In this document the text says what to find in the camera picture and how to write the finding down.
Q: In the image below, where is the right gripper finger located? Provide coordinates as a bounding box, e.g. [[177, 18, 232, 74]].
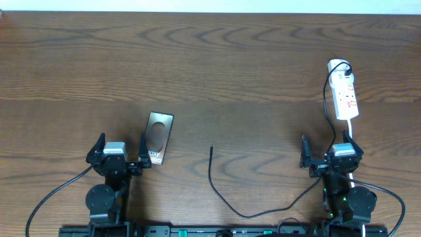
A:
[[342, 130, 364, 156], [299, 135, 312, 168]]

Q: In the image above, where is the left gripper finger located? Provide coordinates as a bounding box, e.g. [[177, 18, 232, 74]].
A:
[[86, 133, 106, 165], [138, 132, 152, 169]]

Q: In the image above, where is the Galaxy S25 Ultra smartphone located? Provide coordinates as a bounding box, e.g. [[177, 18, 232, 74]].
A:
[[145, 111, 174, 166]]

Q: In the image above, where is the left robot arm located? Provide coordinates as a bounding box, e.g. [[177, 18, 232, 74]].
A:
[[86, 134, 151, 237]]

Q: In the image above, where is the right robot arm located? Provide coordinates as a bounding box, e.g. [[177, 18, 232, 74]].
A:
[[299, 130, 377, 236]]

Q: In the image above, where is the white USB charger adapter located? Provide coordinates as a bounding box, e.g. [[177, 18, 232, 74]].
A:
[[328, 59, 355, 88]]

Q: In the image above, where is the white power strip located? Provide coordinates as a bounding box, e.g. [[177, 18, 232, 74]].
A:
[[331, 83, 359, 120]]

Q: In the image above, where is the white power strip cord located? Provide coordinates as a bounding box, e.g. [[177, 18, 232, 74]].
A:
[[346, 118, 366, 237]]

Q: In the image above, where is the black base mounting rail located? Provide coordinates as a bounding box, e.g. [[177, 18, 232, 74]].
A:
[[59, 224, 389, 237]]

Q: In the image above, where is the black USB charging cable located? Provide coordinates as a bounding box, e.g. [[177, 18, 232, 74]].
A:
[[207, 61, 353, 219]]

